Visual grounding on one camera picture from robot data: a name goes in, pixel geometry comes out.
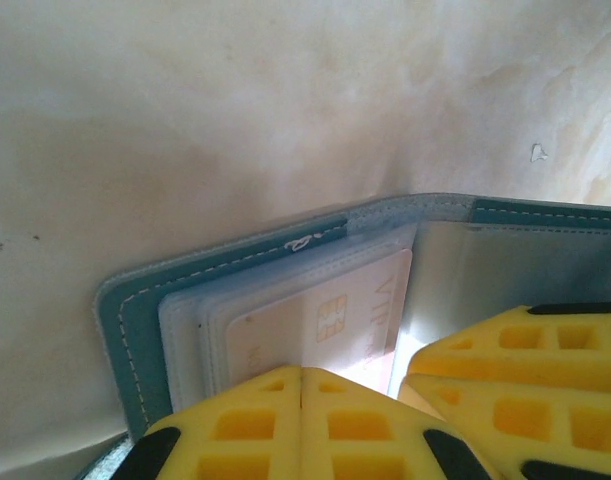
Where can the white VIP blossom card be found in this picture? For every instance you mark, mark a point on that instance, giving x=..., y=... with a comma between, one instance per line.
x=345, y=300

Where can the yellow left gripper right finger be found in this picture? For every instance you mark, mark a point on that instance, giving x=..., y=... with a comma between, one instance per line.
x=315, y=425

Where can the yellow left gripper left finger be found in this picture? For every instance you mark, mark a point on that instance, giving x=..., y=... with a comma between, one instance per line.
x=285, y=425

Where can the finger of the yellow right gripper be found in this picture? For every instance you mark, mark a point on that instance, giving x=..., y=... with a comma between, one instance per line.
x=475, y=390
x=485, y=362

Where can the teal leather card holder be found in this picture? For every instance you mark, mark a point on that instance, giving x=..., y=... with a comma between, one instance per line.
x=135, y=320

